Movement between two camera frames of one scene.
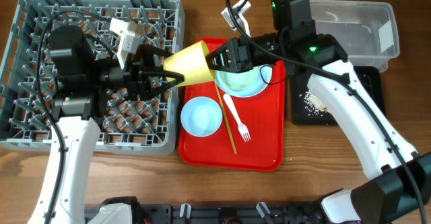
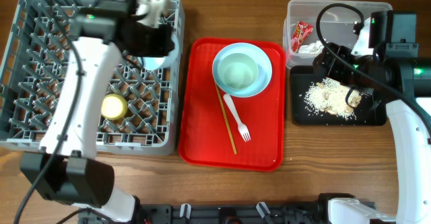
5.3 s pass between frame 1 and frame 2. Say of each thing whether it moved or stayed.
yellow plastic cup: moved
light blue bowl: moved
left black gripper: moved
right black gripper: moved
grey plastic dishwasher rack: stayed
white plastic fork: stayed
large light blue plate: stayed
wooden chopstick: stayed
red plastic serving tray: stayed
